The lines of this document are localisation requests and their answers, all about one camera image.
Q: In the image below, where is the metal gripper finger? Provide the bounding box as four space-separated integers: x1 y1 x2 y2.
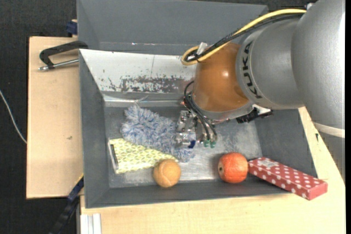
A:
174 132 192 149
177 111 193 132

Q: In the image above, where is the blue and white fluffy cloth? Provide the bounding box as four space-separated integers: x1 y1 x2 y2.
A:
120 104 197 164

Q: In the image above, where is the tan tennis ball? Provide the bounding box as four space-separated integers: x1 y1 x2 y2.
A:
152 159 182 189

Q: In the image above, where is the yellow patterned flat packet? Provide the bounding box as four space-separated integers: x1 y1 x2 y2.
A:
107 138 179 175

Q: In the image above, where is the orange fruit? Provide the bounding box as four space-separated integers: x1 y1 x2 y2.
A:
218 152 249 184

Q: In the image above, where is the grey metal bin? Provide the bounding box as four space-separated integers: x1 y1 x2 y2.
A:
76 0 320 209

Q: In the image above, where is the red white-dotted box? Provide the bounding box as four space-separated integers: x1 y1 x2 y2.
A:
247 156 329 201

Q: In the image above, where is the pale brown flat board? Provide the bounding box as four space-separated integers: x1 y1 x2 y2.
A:
26 36 84 199

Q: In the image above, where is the black cylinder on white bracket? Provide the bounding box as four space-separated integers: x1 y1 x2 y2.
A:
235 107 274 124

